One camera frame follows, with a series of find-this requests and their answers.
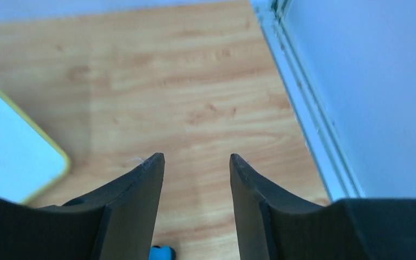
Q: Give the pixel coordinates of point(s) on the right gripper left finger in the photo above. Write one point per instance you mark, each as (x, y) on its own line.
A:
(114, 221)

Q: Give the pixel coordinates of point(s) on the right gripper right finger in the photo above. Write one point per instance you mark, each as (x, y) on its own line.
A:
(273, 223)

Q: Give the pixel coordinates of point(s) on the blue whiteboard eraser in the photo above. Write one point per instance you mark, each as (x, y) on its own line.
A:
(162, 253)

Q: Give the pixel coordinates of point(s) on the yellow framed whiteboard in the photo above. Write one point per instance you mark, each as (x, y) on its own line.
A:
(30, 160)

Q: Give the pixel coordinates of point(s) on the right aluminium corner post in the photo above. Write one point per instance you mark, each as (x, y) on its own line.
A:
(335, 171)

